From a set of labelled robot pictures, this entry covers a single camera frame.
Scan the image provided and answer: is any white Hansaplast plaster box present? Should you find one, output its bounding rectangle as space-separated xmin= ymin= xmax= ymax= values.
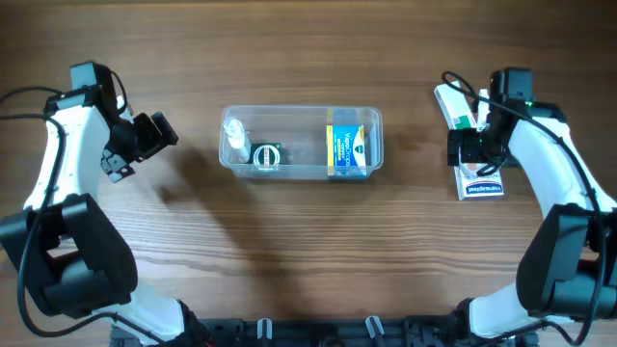
xmin=453 ymin=163 xmax=503 ymax=200

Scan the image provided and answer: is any green Zam-Buk ointment box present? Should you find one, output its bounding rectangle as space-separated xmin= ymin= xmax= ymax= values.
xmin=250 ymin=143 xmax=283 ymax=171

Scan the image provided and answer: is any small clear white bottle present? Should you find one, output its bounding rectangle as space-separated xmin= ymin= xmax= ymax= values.
xmin=223 ymin=117 xmax=251 ymax=164

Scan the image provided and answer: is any clear plastic container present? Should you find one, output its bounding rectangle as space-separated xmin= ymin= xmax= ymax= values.
xmin=219 ymin=105 xmax=384 ymax=180

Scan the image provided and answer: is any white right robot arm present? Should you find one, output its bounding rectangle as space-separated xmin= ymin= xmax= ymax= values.
xmin=442 ymin=67 xmax=616 ymax=346

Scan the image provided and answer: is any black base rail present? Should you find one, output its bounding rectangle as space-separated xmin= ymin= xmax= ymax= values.
xmin=109 ymin=315 xmax=539 ymax=347

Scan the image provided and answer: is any white green medicine box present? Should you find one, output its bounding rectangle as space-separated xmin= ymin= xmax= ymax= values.
xmin=434 ymin=84 xmax=476 ymax=130

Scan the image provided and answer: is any blue VapoDrops lozenge box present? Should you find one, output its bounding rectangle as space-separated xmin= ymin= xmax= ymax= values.
xmin=326 ymin=125 xmax=366 ymax=178

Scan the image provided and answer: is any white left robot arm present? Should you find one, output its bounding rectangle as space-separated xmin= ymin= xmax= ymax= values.
xmin=1 ymin=61 xmax=208 ymax=346

